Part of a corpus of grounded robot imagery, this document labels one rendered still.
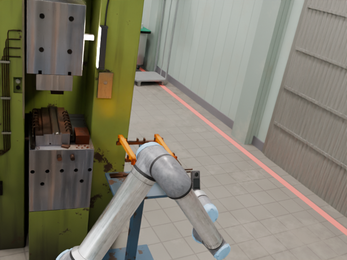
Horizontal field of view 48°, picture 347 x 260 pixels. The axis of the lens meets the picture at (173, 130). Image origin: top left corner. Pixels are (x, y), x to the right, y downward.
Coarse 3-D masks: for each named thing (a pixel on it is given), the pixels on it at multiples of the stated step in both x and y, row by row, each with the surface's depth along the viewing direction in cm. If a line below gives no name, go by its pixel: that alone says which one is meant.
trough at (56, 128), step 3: (51, 108) 270; (54, 108) 271; (51, 111) 266; (54, 111) 267; (54, 114) 263; (54, 117) 259; (54, 120) 255; (57, 120) 254; (54, 123) 251; (57, 123) 251; (54, 126) 247; (57, 126) 247; (54, 129) 243; (57, 129) 243; (54, 132) 240
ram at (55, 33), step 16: (32, 0) 200; (48, 0) 205; (64, 0) 214; (80, 0) 224; (32, 16) 204; (48, 16) 206; (64, 16) 209; (80, 16) 211; (32, 32) 207; (48, 32) 210; (64, 32) 212; (80, 32) 215; (32, 48) 211; (48, 48) 213; (64, 48) 216; (80, 48) 219; (32, 64) 214; (48, 64) 217; (64, 64) 220; (80, 64) 223
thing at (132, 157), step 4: (120, 136) 245; (120, 140) 242; (124, 140) 241; (124, 144) 236; (128, 144) 237; (124, 148) 235; (128, 148) 232; (128, 152) 229; (132, 152) 229; (132, 156) 224; (132, 160) 220; (136, 160) 218; (132, 164) 221
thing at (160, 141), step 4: (156, 136) 253; (156, 140) 253; (160, 140) 249; (160, 144) 247; (164, 144) 244; (168, 148) 241; (168, 152) 236; (172, 156) 230; (176, 156) 231; (180, 164) 224
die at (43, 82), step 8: (40, 72) 221; (40, 80) 220; (48, 80) 221; (56, 80) 223; (64, 80) 224; (72, 80) 226; (40, 88) 222; (48, 88) 223; (56, 88) 225; (64, 88) 226
